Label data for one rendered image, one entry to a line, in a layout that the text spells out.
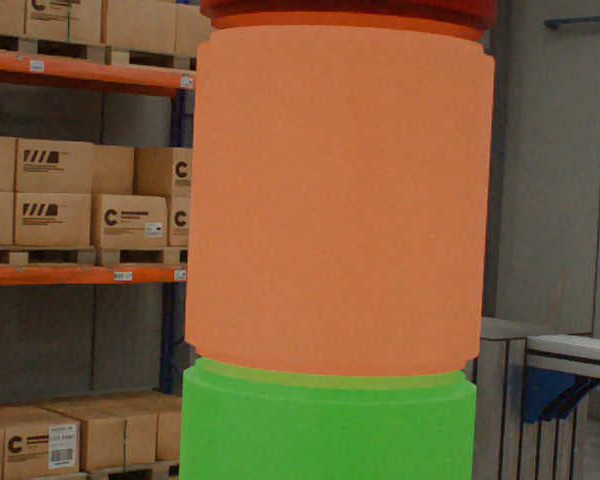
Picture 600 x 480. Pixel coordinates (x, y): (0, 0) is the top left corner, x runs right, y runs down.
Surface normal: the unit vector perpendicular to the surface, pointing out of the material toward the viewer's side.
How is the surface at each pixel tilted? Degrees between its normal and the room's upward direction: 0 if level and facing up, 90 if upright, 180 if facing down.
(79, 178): 91
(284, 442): 90
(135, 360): 90
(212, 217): 90
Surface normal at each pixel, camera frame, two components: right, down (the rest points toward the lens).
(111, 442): 0.63, 0.08
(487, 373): -0.76, 0.00
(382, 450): 0.32, 0.07
